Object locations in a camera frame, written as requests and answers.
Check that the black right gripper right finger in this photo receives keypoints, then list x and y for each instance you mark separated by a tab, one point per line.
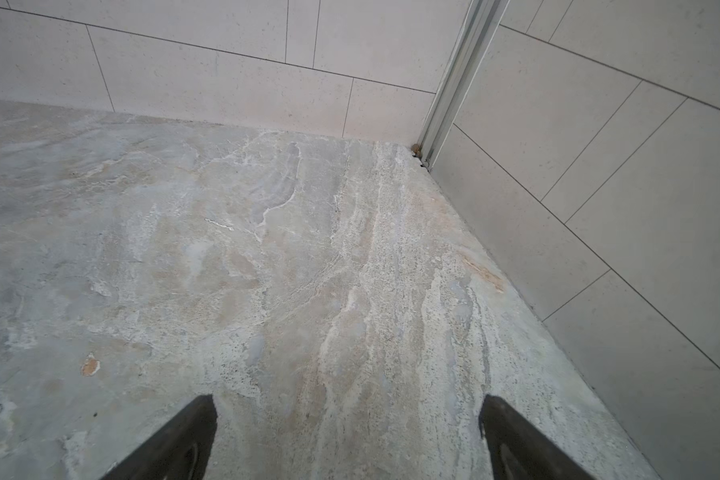
518	450

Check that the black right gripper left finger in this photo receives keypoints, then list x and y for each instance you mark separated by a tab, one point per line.
180	449

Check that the aluminium corner post right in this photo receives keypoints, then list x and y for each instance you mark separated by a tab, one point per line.
480	24

